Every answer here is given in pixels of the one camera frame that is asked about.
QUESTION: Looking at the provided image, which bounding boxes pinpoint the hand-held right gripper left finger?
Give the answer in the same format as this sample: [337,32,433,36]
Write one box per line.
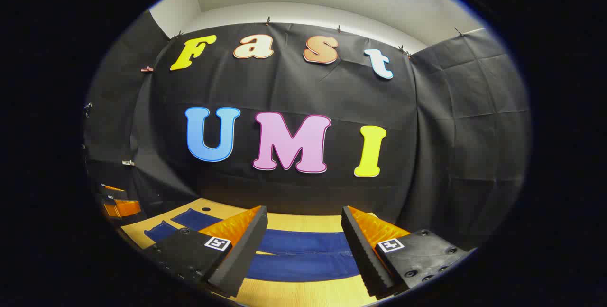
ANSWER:
[141,205,269,298]

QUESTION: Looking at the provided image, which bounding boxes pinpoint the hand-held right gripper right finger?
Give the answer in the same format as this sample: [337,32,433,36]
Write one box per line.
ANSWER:
[340,205,476,299]

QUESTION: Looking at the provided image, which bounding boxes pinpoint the blue jeans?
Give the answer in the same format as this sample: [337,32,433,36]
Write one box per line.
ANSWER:
[144,208,361,283]

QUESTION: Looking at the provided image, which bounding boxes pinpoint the black backdrop cloth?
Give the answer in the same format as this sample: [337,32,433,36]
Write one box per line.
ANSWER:
[84,10,531,251]

